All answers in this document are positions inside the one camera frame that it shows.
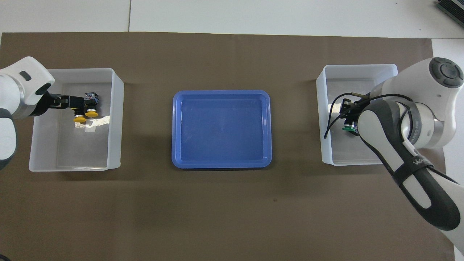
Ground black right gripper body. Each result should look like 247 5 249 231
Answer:
350 103 363 125

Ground brown paper table mat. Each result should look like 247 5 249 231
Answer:
0 32 455 261

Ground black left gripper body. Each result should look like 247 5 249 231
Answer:
31 92 58 116

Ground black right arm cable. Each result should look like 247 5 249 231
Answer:
324 92 415 139

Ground translucent white plastic box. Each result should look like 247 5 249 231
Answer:
29 68 125 172
316 64 399 166

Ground dark grey ridged device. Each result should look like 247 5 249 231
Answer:
437 0 464 28

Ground blue plastic tray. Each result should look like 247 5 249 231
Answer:
171 90 272 169

